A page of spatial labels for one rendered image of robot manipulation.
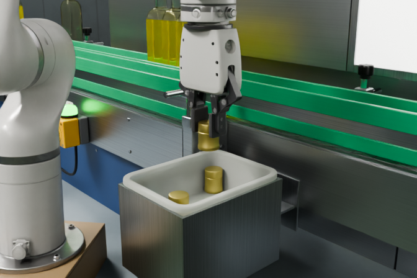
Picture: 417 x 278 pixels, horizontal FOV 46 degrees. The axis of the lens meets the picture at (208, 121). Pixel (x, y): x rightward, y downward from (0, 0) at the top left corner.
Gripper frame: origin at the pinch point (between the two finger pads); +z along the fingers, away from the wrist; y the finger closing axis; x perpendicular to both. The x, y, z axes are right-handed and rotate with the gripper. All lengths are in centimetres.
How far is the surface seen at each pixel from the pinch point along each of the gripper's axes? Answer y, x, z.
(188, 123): 12.1, -6.0, 3.9
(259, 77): 11.6, -25.4, -2.4
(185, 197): 0.8, 4.5, 12.1
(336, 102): -12.1, -17.8, -2.5
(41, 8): 295, -108, -4
